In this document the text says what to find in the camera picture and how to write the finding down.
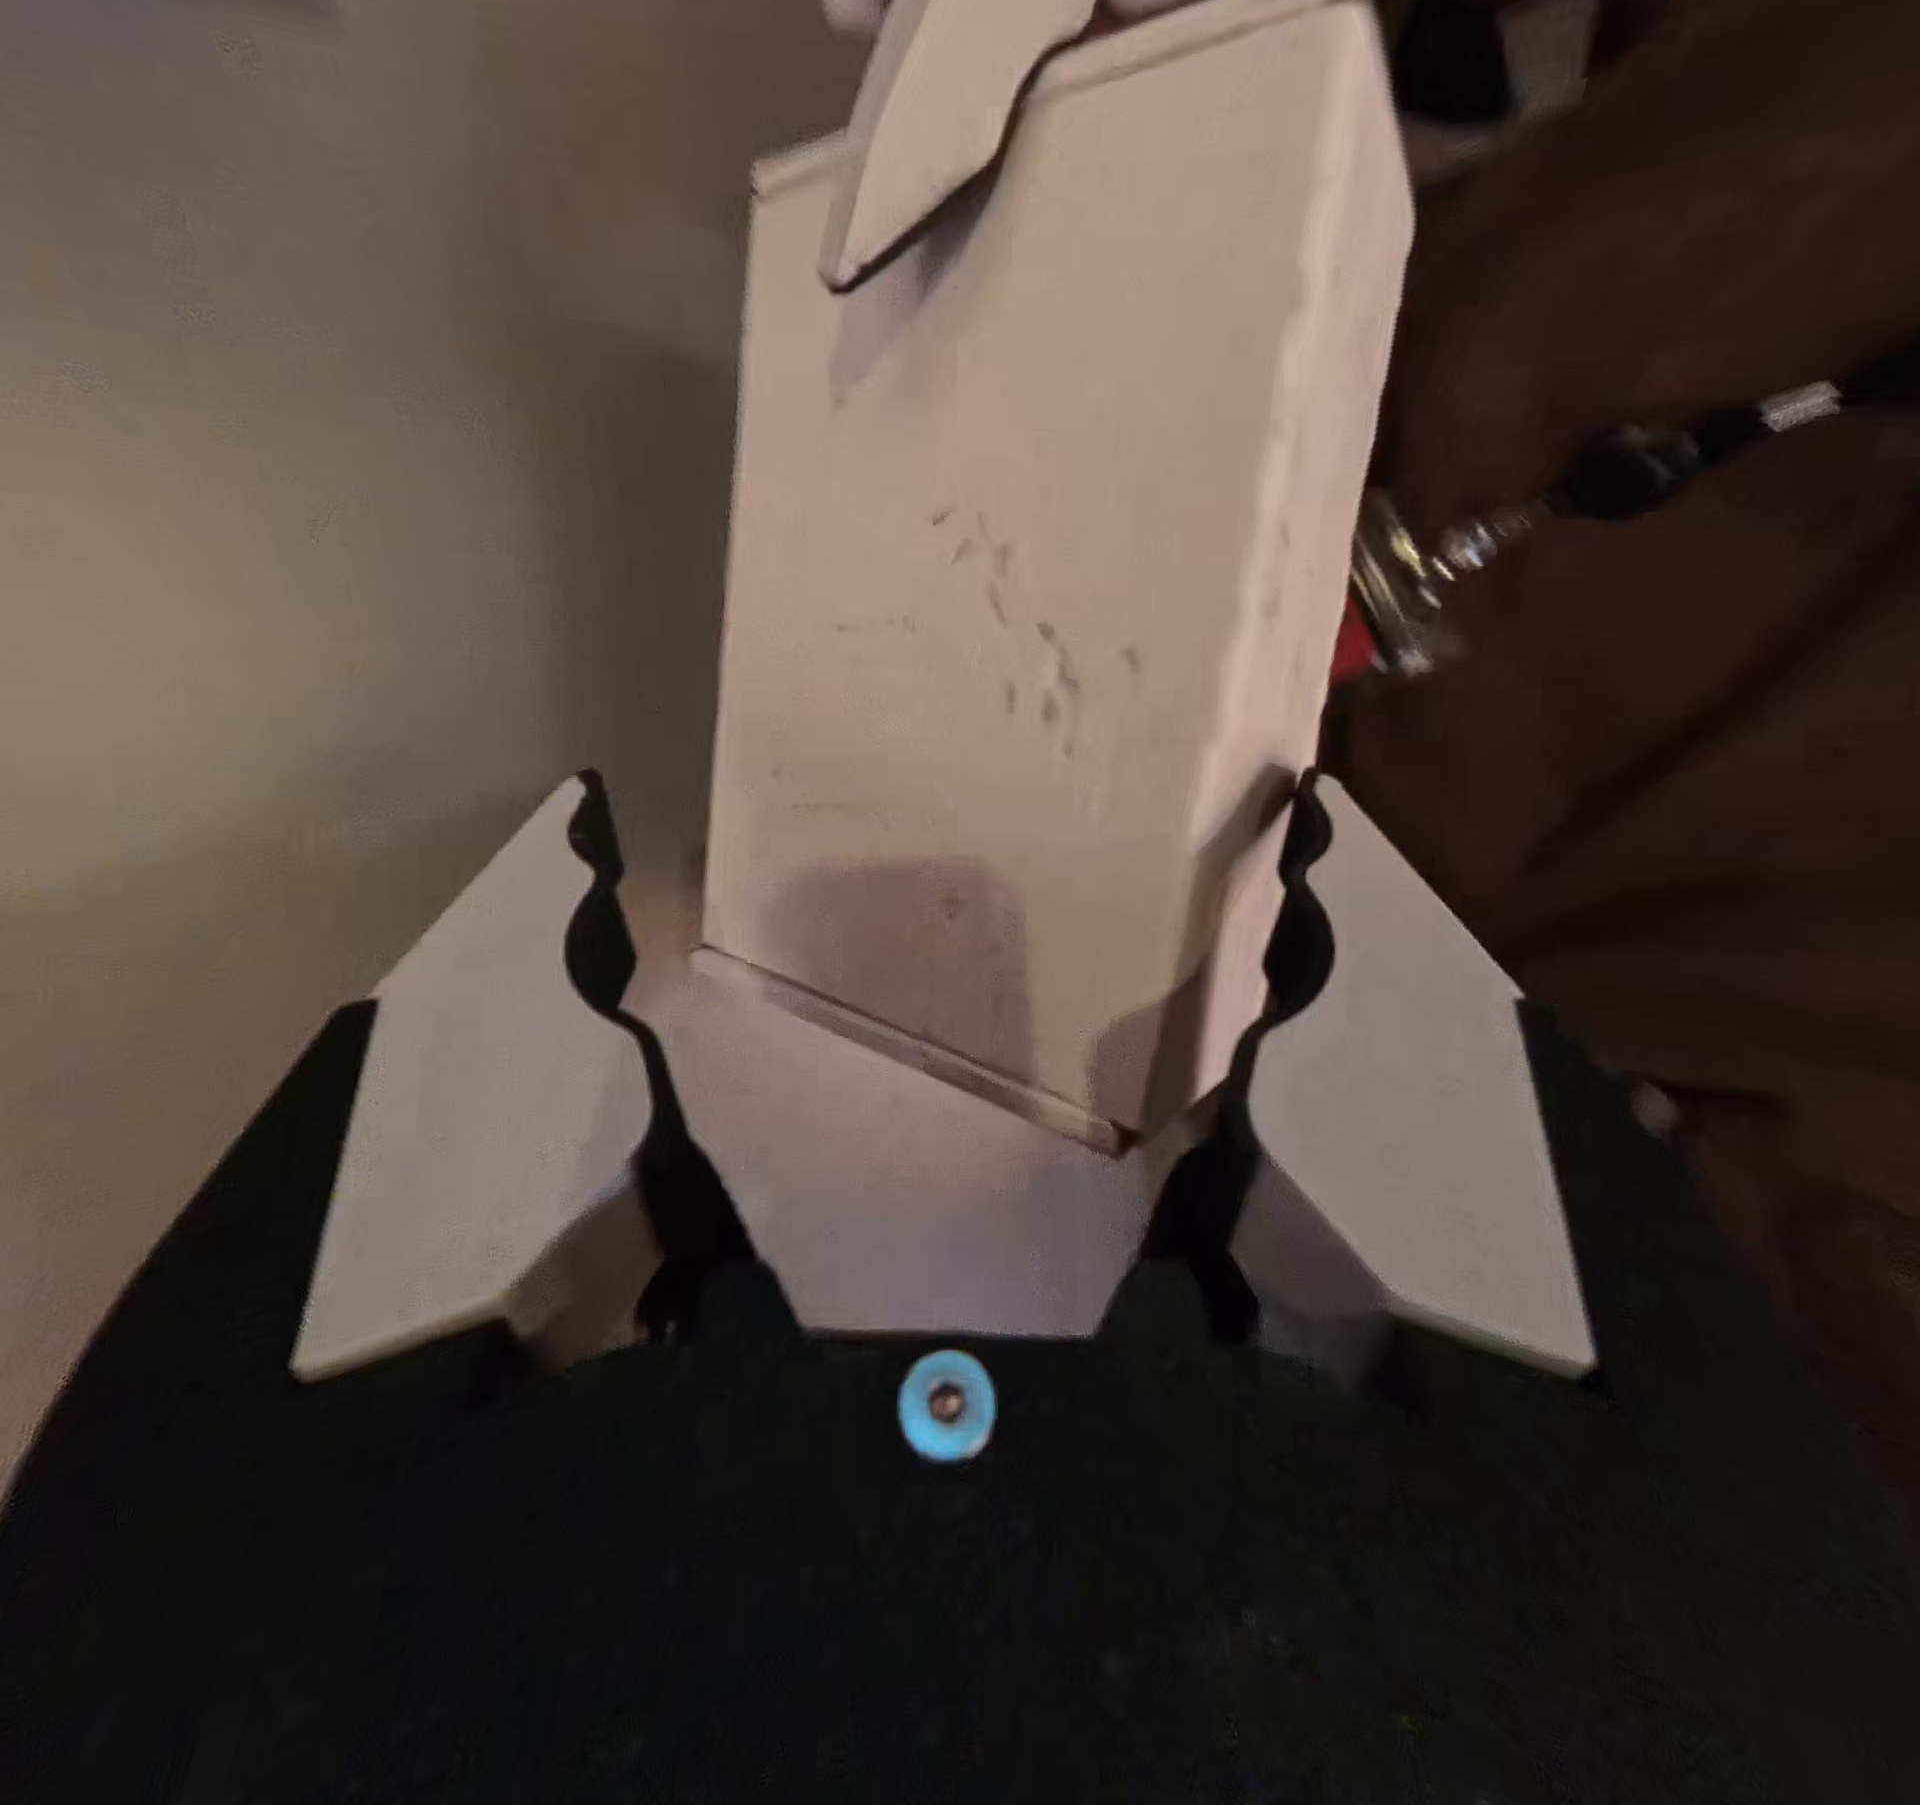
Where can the white cardboard mailer box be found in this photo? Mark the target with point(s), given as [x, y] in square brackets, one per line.
[1020, 483]

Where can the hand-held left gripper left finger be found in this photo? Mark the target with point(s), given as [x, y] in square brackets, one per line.
[464, 1129]

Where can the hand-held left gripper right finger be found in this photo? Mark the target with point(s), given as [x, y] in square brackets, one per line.
[1424, 1129]

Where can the person's dark clothing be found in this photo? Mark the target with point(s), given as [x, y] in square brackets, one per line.
[1650, 859]

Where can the grey desk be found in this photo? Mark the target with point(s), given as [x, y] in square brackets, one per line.
[299, 483]

